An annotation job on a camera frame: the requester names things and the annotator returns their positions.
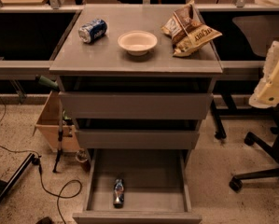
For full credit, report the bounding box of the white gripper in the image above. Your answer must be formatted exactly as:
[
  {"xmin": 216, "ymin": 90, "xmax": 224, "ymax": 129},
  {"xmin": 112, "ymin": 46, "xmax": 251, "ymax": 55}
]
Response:
[{"xmin": 249, "ymin": 41, "xmax": 279, "ymax": 108}]

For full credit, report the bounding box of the redbull can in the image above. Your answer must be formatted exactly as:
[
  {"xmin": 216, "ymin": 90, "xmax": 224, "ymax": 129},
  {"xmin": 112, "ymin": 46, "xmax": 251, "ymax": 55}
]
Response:
[{"xmin": 113, "ymin": 178, "xmax": 124, "ymax": 208}]

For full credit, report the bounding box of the grey drawer cabinet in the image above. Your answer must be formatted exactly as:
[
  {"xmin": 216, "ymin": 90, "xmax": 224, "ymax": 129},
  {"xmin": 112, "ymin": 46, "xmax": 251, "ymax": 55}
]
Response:
[{"xmin": 49, "ymin": 4, "xmax": 224, "ymax": 224}]

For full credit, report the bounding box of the grey bottom drawer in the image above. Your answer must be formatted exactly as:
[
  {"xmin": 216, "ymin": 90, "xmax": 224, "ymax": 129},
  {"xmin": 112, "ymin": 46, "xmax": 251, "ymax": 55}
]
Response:
[{"xmin": 73, "ymin": 149, "xmax": 202, "ymax": 224}]

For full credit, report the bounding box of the grey drawer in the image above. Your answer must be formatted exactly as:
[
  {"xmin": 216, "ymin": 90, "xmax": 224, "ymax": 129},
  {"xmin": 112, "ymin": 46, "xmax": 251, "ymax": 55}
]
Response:
[
  {"xmin": 59, "ymin": 92, "xmax": 213, "ymax": 119},
  {"xmin": 76, "ymin": 130, "xmax": 199, "ymax": 149},
  {"xmin": 73, "ymin": 149, "xmax": 202, "ymax": 224}
]

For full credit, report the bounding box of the grey middle drawer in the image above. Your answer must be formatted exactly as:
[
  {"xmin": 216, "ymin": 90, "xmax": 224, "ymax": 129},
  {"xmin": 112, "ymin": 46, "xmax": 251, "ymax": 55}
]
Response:
[{"xmin": 76, "ymin": 130, "xmax": 199, "ymax": 149}]

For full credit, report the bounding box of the blue pepsi can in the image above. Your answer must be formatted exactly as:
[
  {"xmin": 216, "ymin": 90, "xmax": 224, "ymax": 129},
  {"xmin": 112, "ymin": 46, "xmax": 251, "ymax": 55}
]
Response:
[{"xmin": 78, "ymin": 19, "xmax": 107, "ymax": 43}]

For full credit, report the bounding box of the grey top drawer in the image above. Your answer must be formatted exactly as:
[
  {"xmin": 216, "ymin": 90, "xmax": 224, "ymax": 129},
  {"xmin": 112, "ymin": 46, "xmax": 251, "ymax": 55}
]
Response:
[{"xmin": 59, "ymin": 92, "xmax": 213, "ymax": 119}]

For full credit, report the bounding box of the black office chair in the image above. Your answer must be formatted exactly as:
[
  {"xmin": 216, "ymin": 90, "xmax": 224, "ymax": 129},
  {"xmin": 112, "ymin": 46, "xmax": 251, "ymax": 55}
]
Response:
[{"xmin": 229, "ymin": 105, "xmax": 279, "ymax": 192}]

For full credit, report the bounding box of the brown chip bag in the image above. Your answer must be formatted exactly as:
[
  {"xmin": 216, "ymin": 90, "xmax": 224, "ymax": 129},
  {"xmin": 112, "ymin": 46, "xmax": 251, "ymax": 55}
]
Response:
[{"xmin": 161, "ymin": 0, "xmax": 222, "ymax": 57}]

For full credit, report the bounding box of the white paper bowl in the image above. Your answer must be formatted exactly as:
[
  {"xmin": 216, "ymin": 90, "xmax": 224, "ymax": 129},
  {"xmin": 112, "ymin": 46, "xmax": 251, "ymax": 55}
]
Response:
[{"xmin": 118, "ymin": 31, "xmax": 158, "ymax": 56}]

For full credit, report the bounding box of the glass jar on floor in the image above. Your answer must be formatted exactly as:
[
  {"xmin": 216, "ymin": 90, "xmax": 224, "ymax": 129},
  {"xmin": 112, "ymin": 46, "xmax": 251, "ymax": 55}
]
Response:
[{"xmin": 76, "ymin": 150, "xmax": 91, "ymax": 172}]

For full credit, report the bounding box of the wooden box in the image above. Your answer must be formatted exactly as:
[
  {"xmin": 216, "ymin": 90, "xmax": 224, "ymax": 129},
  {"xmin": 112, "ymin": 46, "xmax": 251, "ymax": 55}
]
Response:
[{"xmin": 35, "ymin": 91, "xmax": 79, "ymax": 152}]

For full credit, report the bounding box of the black stand leg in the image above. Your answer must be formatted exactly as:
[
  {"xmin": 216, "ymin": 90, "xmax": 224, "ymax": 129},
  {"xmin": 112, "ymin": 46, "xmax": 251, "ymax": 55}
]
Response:
[{"xmin": 0, "ymin": 153, "xmax": 39, "ymax": 203}]

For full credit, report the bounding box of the green handled tool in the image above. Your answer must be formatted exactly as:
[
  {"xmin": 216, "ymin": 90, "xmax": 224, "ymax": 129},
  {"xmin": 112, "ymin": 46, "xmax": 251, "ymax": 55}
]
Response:
[{"xmin": 35, "ymin": 76, "xmax": 59, "ymax": 91}]

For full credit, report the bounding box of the black floor cable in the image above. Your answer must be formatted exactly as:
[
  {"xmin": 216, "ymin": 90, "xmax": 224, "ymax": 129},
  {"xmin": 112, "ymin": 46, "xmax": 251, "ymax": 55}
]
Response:
[{"xmin": 0, "ymin": 140, "xmax": 83, "ymax": 224}]

